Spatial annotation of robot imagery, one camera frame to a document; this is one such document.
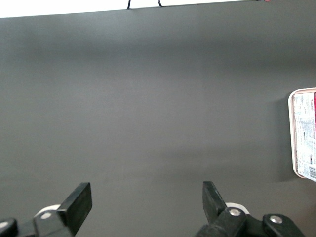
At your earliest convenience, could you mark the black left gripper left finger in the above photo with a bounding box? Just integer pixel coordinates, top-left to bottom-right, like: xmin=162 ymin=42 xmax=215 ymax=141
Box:
xmin=0 ymin=182 xmax=93 ymax=237

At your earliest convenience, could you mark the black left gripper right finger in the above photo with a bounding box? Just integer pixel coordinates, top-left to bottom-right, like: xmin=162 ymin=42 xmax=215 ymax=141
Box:
xmin=195 ymin=181 xmax=307 ymax=237

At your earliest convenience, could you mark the beige plastic tray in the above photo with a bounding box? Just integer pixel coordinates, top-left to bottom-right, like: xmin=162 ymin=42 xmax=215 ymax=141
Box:
xmin=287 ymin=87 xmax=316 ymax=180

